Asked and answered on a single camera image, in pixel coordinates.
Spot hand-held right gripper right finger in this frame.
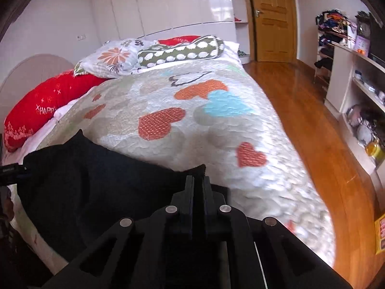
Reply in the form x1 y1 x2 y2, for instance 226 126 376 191
202 175 354 289

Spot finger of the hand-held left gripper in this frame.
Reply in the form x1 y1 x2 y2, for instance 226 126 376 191
0 163 31 185

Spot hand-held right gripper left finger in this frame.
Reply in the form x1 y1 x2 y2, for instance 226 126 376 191
40 175 195 289

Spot black pants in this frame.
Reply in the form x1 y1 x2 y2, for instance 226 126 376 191
16 129 231 265

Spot heart print quilt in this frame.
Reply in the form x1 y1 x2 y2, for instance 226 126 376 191
9 59 337 274

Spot red folded duvet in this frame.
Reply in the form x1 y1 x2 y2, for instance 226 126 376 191
4 35 200 152

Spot beige bed headboard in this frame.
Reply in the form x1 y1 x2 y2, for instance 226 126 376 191
0 54 76 118

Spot green dotted bolster pillow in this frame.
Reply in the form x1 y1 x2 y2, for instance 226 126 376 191
137 35 225 68

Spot white floral pillow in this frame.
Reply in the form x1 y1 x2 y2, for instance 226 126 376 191
74 39 158 79

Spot white plastic bag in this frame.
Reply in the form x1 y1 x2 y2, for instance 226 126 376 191
356 123 373 146

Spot yellow bottle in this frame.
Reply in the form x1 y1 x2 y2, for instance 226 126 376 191
365 140 383 161

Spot yellow and red box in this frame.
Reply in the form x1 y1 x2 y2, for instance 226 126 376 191
374 214 385 255

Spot white desk shelf unit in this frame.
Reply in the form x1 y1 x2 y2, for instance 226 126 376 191
325 40 385 175

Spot wooden door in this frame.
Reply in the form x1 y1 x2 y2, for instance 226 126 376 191
248 0 298 62

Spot glossy white wardrobe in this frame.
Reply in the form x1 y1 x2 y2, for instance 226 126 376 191
90 0 251 64

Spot rack with clothes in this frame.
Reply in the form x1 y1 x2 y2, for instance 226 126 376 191
314 10 355 85

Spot purple picture card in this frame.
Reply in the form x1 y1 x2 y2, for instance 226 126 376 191
353 34 370 56

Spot dark mantel clock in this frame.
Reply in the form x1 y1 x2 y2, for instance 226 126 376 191
356 12 372 37

